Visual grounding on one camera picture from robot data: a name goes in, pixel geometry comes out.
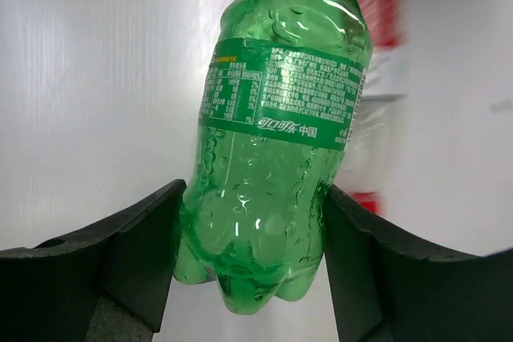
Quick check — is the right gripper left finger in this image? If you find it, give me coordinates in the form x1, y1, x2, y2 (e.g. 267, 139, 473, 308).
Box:
1, 179, 185, 341

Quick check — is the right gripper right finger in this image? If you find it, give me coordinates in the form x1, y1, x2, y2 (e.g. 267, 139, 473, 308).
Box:
323, 187, 512, 341

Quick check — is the red label bottle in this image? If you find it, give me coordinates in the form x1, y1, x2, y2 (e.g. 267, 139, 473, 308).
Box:
336, 0, 408, 216

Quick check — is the green bottle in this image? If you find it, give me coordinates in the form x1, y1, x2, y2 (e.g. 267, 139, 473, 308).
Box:
174, 0, 373, 315

